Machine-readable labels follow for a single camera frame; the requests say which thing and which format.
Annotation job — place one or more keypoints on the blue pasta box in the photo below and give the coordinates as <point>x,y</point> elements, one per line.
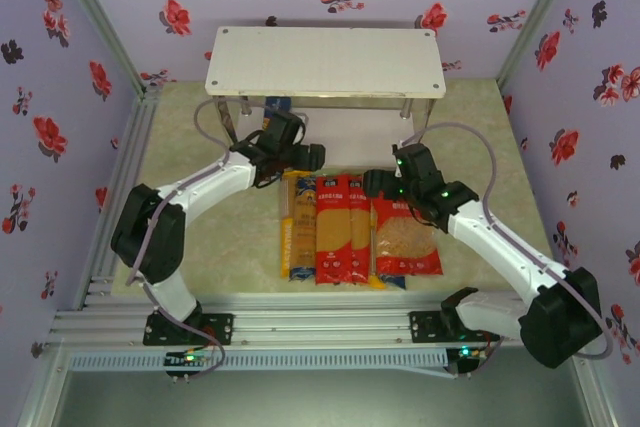
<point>274,107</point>

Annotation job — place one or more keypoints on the aluminium side rail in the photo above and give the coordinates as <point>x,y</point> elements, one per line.
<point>139,122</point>

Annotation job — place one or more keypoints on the dark blue beige spaghetti bag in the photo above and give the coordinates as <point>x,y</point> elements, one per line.
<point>306,227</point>

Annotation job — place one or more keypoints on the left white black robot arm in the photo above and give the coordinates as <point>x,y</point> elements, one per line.
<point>215,179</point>

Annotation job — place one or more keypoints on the controller board with LED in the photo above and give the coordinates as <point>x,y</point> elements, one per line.
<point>467,352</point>
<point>187,358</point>

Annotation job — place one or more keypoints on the aluminium corner post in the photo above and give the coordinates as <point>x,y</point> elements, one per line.
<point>539,12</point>
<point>96,12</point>

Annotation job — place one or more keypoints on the aluminium lower frame rail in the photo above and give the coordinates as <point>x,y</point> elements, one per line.
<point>42,387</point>
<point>595,387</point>

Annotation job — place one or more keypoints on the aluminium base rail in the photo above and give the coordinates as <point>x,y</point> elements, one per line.
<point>325,327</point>

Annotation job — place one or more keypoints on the red macaroni bag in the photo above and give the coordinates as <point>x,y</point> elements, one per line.
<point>405,242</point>

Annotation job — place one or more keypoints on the white two-tier shelf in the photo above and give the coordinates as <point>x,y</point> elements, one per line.
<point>325,62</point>

